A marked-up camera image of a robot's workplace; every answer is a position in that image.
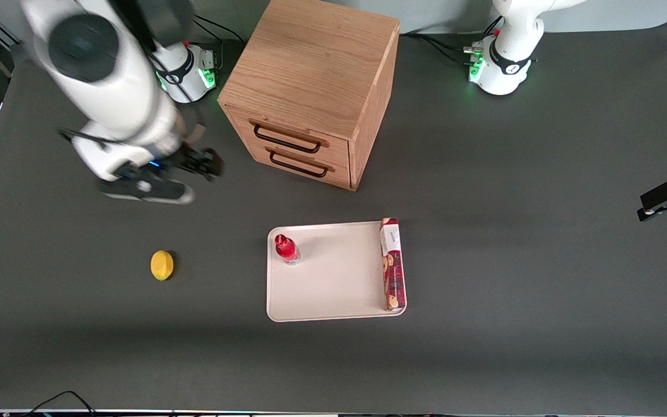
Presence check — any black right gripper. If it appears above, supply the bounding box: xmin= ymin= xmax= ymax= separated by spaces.
xmin=160 ymin=145 xmax=225 ymax=182

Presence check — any red coke bottle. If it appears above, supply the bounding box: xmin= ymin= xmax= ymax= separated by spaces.
xmin=274 ymin=233 xmax=302 ymax=266

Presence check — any white plastic tray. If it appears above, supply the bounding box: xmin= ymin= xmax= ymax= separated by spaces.
xmin=266 ymin=220 xmax=408 ymax=323

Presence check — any yellow lemon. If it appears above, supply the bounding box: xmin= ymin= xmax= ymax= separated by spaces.
xmin=150 ymin=250 xmax=175 ymax=282

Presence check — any wooden drawer front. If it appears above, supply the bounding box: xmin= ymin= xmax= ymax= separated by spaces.
xmin=245 ymin=145 xmax=351 ymax=189
xmin=226 ymin=107 xmax=351 ymax=167

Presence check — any wooden drawer cabinet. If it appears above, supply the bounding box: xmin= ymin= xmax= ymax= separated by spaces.
xmin=218 ymin=0 xmax=401 ymax=192

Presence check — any dark grey table mat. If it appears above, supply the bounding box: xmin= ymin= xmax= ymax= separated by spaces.
xmin=0 ymin=20 xmax=667 ymax=415

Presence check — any red cookie box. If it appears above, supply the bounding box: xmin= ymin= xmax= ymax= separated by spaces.
xmin=379 ymin=218 xmax=407 ymax=313

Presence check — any black drawer handle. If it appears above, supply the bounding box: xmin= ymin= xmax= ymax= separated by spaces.
xmin=253 ymin=123 xmax=322 ymax=155
xmin=269 ymin=152 xmax=330 ymax=178

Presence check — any black right arm base cable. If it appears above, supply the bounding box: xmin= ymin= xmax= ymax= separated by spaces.
xmin=192 ymin=13 xmax=247 ymax=76

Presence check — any black arm base cable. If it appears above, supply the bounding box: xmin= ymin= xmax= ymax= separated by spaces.
xmin=399 ymin=16 xmax=503 ymax=65
xmin=192 ymin=13 xmax=247 ymax=76

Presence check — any black left arm base cable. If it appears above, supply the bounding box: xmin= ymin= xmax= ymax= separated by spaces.
xmin=399 ymin=16 xmax=503 ymax=65

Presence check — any thin black table edge cable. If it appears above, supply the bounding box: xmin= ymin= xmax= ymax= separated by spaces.
xmin=21 ymin=390 xmax=98 ymax=417

